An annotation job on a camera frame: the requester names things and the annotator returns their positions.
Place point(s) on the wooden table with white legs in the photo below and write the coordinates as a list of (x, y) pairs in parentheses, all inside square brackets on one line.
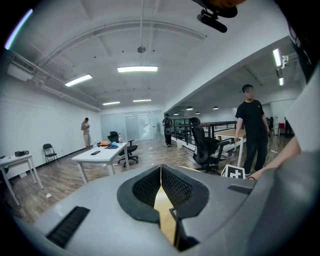
[(231, 133)]

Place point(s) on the black pendant lamp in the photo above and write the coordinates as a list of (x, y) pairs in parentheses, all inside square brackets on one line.
[(189, 108), (215, 107)]

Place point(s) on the black wristband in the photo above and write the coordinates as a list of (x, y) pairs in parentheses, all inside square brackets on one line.
[(252, 178)]

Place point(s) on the frosted glass partition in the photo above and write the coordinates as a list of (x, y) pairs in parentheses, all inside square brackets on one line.
[(130, 125)]

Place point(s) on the black folding chair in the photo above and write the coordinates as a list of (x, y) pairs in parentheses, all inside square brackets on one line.
[(48, 151)]

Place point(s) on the orange bag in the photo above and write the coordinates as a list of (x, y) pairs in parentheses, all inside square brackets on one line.
[(104, 143)]

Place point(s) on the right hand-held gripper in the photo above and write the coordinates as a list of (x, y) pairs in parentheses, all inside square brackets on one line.
[(233, 172)]

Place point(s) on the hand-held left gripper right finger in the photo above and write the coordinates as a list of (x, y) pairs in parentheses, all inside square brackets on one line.
[(190, 197)]

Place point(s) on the tall black office chair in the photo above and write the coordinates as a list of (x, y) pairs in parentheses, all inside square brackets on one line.
[(202, 145)]

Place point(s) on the long white table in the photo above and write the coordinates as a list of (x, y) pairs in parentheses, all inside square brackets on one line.
[(105, 155)]

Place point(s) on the white air conditioner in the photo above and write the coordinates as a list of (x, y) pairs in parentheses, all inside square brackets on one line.
[(21, 68)]

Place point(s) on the black phone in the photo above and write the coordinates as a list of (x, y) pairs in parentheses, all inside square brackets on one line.
[(95, 152)]

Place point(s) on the blue cloth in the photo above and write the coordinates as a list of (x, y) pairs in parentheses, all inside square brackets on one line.
[(112, 145)]

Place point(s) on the red chair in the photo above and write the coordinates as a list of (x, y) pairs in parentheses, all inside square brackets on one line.
[(281, 125)]

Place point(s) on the white water dispenser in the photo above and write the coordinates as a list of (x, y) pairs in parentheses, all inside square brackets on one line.
[(276, 125)]

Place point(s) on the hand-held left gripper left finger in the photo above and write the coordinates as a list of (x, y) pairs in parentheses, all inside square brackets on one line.
[(130, 200)]

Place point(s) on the black metal railing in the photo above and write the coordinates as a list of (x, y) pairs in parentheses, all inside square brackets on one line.
[(212, 126)]

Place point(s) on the person's right forearm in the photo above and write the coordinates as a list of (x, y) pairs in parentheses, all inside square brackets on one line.
[(280, 157)]

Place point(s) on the black box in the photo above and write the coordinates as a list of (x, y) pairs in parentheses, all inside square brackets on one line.
[(21, 153)]

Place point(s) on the clear plastic bottle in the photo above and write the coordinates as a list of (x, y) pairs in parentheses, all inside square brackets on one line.
[(120, 138)]

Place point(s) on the person's black printed shirt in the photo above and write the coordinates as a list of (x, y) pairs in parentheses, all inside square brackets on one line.
[(301, 37)]

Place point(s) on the round ceiling fixture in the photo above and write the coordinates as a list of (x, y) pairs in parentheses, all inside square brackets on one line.
[(141, 49)]

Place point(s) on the white bucket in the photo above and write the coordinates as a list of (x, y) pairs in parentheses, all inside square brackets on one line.
[(179, 145)]

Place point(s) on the ceiling strip light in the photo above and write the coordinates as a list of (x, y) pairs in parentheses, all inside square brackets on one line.
[(78, 80), (276, 57), (137, 69), (142, 100), (111, 103)]

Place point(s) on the black head-worn camera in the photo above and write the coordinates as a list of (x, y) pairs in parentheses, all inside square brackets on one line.
[(212, 21)]

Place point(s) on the white power strip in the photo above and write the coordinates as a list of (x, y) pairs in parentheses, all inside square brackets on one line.
[(275, 151)]

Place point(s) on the small white table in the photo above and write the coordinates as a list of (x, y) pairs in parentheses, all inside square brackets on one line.
[(17, 160)]

